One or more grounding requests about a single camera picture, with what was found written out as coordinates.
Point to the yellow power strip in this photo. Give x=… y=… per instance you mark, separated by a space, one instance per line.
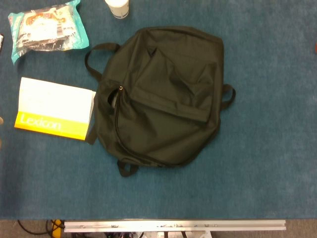
x=57 y=226

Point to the yellow white envelope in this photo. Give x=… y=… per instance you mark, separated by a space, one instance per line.
x=54 y=104

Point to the blue carpet table cover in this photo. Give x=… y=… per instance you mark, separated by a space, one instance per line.
x=247 y=173

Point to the white paper cup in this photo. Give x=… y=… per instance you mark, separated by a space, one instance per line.
x=117 y=8

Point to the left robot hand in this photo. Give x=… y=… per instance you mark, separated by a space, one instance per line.
x=1 y=120

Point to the aluminium profile rail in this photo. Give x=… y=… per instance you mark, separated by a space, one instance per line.
x=173 y=225

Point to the black fabric backpack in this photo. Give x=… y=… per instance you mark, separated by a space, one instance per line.
x=161 y=111

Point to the teal snack package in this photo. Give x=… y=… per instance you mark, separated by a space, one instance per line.
x=47 y=29

